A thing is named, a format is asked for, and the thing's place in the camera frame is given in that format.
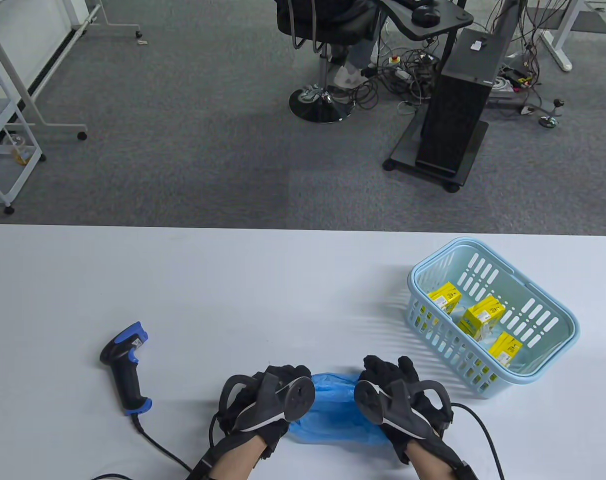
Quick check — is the tangle of floor cables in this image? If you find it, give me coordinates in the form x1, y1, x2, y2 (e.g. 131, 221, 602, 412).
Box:
355, 46, 442, 112

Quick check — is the black computer tower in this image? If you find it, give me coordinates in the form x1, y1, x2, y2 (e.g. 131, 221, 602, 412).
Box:
415, 27, 508, 177

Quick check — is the white shelf cart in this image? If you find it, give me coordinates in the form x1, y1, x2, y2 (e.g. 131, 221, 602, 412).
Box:
0, 37, 47, 216

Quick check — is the white desk leg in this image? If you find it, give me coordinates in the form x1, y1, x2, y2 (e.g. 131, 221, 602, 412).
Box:
525, 0, 586, 72

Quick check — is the dark grey left hand controller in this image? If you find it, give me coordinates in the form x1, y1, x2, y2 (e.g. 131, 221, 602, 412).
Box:
219, 374, 316, 433

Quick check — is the yellow chrysanthemum tea package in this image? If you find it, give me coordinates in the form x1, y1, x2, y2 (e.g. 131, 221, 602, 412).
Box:
488, 331, 523, 368
458, 294, 506, 342
428, 281, 462, 315

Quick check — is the person's left forearm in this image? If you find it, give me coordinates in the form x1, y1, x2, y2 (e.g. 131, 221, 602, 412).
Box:
190, 432, 266, 480

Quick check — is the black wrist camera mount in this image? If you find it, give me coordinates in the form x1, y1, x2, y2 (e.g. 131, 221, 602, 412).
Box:
452, 457, 479, 480
185, 450, 218, 480

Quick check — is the person's right hand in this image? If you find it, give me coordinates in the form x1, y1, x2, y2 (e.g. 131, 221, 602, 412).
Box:
358, 355, 456, 466

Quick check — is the dark grey hand controller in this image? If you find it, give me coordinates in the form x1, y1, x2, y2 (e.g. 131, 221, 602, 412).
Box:
219, 374, 316, 433
354, 379, 453, 441

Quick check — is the small clear container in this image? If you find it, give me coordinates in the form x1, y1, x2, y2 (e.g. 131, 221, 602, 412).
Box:
5, 132, 34, 166

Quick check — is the black scanner cable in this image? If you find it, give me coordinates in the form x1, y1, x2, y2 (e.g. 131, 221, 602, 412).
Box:
90, 414, 193, 480

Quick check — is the small black tripod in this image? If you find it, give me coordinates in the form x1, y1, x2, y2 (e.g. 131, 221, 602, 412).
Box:
539, 98, 565, 129

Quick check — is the whiteboard on white stand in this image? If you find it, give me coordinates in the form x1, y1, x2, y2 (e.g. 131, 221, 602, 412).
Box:
0, 0, 143, 142

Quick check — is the dark floor mat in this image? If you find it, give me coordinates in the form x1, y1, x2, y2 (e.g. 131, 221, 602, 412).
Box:
569, 8, 606, 34

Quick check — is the black desk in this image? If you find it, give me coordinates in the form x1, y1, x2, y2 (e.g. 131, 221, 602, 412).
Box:
380, 0, 474, 68

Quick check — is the black computer mouse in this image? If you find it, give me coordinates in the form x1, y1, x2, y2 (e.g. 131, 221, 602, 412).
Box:
411, 4, 441, 27

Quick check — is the light blue plastic basket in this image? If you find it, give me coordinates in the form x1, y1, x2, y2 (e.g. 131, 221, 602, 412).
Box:
407, 237, 580, 400

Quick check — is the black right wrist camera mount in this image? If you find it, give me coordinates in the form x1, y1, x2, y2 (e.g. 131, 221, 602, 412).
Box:
452, 457, 479, 480

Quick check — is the tangle of hanging cables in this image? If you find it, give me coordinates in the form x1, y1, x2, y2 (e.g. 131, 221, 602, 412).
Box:
483, 0, 566, 108

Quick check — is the dark grey right hand controller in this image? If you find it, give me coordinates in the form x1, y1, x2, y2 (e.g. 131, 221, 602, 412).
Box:
354, 379, 453, 441

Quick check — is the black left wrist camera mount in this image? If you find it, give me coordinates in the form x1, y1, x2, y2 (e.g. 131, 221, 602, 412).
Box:
185, 450, 218, 480

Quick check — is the black right glove cable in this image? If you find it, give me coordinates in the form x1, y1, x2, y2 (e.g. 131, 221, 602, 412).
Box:
450, 402, 506, 480

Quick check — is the blue plastic bag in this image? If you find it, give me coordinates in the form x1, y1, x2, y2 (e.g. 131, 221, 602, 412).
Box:
288, 371, 391, 446

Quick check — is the person's left hand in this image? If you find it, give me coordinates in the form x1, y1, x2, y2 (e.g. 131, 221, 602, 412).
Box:
218, 365, 313, 461

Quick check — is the black office chair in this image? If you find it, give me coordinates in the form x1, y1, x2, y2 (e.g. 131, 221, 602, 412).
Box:
275, 0, 383, 124

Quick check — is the black and blue barcode scanner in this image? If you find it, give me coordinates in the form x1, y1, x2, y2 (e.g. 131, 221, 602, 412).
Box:
100, 321, 152, 416

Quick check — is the black wheeled stand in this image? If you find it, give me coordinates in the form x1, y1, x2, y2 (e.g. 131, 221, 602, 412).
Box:
383, 0, 528, 194

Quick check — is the person's right forearm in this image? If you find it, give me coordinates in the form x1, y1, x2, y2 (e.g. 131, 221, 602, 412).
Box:
408, 440, 478, 480

